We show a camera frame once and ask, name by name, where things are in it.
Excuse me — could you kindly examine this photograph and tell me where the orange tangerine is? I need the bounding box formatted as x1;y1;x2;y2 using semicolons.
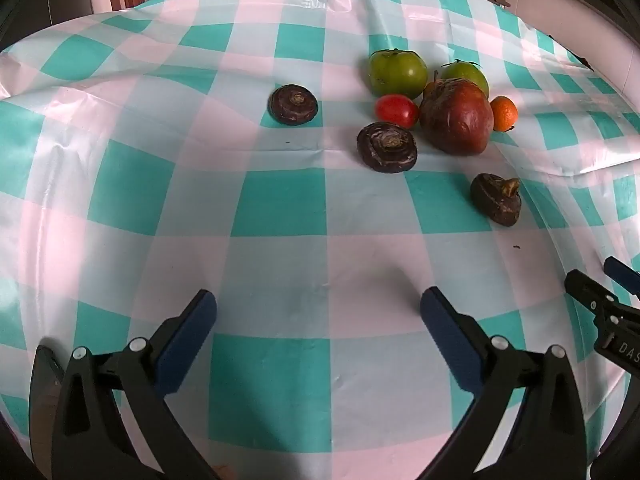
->
489;95;519;132

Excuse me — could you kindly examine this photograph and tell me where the teal white checkered tablecloth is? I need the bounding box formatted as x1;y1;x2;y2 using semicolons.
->
0;0;640;480

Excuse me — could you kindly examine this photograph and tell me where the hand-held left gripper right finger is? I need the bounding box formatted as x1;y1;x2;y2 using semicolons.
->
420;286;588;480

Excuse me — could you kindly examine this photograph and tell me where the red tomato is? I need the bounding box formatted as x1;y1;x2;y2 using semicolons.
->
375;94;420;130

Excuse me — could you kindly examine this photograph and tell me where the dark water chestnut with sprout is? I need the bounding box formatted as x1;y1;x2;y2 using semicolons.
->
470;173;523;227

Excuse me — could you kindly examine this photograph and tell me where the large green tomato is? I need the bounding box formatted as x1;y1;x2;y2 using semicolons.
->
368;48;429;101

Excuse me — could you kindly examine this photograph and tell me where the red brown mango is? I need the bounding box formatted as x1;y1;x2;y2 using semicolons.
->
419;78;495;156

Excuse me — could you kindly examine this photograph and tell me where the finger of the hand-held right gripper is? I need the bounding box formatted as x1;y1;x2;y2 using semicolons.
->
603;256;640;287
565;269;621;312

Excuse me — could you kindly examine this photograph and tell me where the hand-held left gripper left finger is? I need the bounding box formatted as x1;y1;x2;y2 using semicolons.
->
51;288;221;480

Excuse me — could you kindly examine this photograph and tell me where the small green tomato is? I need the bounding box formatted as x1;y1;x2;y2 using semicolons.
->
438;59;490;98

